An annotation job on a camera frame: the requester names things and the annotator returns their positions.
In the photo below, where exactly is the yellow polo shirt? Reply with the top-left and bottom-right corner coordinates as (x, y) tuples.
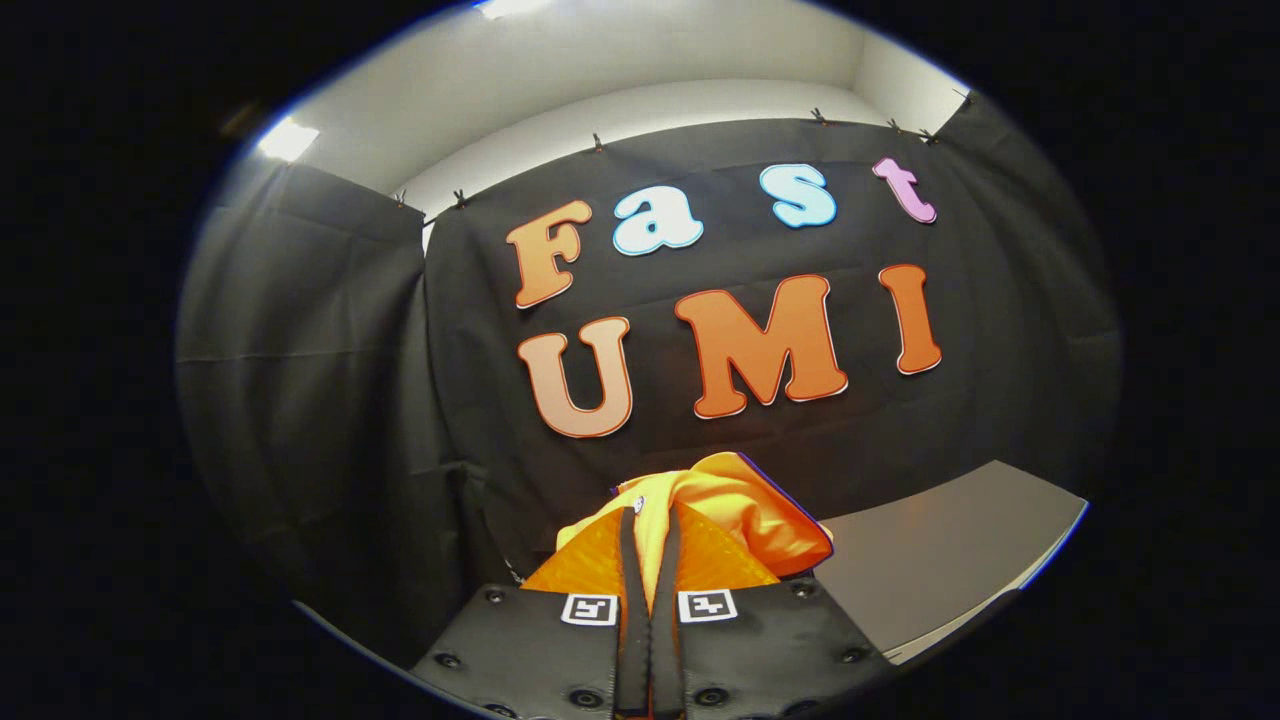
(555, 452), (834, 611)

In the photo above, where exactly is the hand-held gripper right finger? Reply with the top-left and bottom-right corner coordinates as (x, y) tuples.
(651, 502), (894, 720)

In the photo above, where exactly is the black backdrop cloth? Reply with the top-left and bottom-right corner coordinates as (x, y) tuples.
(175, 90), (1123, 666)

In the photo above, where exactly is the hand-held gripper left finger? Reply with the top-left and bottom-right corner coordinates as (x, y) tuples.
(410, 505), (653, 720)

